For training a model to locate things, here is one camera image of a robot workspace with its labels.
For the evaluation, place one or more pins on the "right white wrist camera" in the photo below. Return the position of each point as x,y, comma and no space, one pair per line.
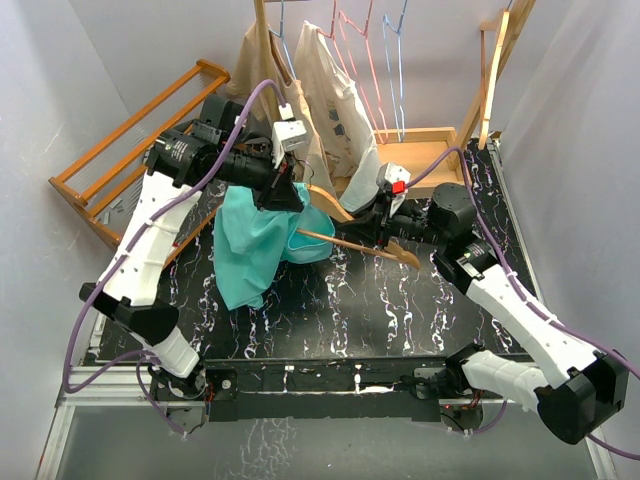
393,179

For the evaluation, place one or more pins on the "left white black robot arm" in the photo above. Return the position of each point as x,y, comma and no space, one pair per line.
179,166

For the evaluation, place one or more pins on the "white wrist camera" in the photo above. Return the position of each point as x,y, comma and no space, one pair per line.
288,135
393,179

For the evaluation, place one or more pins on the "white printed t shirt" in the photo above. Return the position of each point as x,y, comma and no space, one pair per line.
339,118

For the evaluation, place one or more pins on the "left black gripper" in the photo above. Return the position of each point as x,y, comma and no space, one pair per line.
282,194

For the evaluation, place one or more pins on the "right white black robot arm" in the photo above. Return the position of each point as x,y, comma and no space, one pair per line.
573,386

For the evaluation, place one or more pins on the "blue hanger under beige shirt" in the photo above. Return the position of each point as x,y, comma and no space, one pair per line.
280,34

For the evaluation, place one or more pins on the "pink wire hanger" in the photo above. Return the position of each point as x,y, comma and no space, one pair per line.
352,44

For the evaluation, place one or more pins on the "orange wooden shelf rack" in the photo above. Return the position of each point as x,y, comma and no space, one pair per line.
103,185

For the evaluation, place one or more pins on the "blue wire hanger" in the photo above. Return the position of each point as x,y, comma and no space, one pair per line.
392,38

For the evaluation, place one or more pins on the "teal t shirt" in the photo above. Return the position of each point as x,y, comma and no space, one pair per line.
249,244

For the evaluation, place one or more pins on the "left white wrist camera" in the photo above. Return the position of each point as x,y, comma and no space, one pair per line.
288,135

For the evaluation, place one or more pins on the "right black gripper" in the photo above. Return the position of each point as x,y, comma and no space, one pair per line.
370,229

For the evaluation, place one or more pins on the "wooden clothes rack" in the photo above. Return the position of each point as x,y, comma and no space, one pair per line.
441,54

